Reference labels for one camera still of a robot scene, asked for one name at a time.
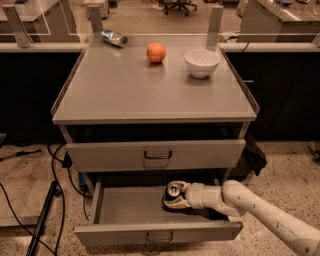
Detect black floor cables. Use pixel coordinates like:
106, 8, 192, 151
0, 143, 93, 256

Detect silver can lying down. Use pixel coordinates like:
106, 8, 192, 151
101, 30, 128, 48

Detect dark cloth on floor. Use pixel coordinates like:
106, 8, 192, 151
230, 133, 267, 181

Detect grey open middle drawer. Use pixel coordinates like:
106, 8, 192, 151
75, 179, 243, 247

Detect blue pepsi can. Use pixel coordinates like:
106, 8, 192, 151
164, 182, 181, 201

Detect orange fruit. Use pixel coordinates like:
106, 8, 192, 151
146, 42, 166, 63

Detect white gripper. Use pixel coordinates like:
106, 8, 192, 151
162, 181, 204, 210

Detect white ceramic bowl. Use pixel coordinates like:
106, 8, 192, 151
184, 49, 221, 78

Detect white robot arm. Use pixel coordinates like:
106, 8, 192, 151
162, 180, 320, 256

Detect black office chair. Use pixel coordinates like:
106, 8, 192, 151
159, 0, 198, 17

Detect black flat bar on floor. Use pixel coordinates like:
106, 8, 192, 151
26, 181, 57, 256

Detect grey metal drawer cabinet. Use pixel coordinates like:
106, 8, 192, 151
52, 34, 258, 188

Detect grey top drawer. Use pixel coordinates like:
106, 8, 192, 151
66, 139, 245, 172

